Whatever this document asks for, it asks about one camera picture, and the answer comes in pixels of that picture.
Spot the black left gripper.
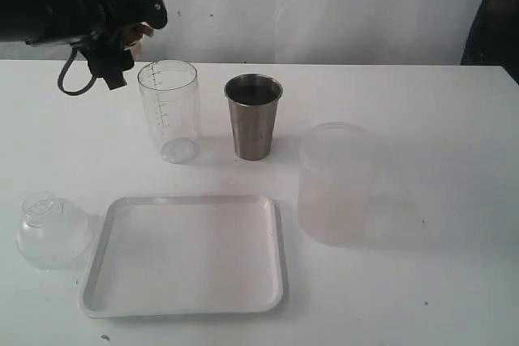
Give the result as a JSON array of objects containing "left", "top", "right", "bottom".
[{"left": 73, "top": 0, "right": 168, "bottom": 90}]

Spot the clear plastic measuring tumbler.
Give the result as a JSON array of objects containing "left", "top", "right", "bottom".
[{"left": 137, "top": 60, "right": 201, "bottom": 164}]

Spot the stainless steel cup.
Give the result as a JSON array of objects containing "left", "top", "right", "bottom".
[{"left": 224, "top": 74, "right": 283, "bottom": 161}]

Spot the clear dome strainer lid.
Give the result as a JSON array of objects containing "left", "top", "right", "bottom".
[{"left": 16, "top": 191, "right": 94, "bottom": 270}]

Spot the brown wooden cup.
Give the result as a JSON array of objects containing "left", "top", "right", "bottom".
[{"left": 121, "top": 23, "right": 154, "bottom": 58}]

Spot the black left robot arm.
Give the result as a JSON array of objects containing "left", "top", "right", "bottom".
[{"left": 1, "top": 0, "right": 168, "bottom": 96}]

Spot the white rectangular tray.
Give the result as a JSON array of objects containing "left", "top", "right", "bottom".
[{"left": 79, "top": 195, "right": 285, "bottom": 318}]

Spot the white backdrop sheet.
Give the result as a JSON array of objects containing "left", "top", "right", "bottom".
[{"left": 0, "top": 0, "right": 498, "bottom": 66}]

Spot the translucent plastic container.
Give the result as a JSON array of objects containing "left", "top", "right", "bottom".
[{"left": 297, "top": 122, "right": 379, "bottom": 246}]

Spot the black cable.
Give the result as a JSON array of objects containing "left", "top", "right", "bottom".
[{"left": 58, "top": 44, "right": 102, "bottom": 96}]

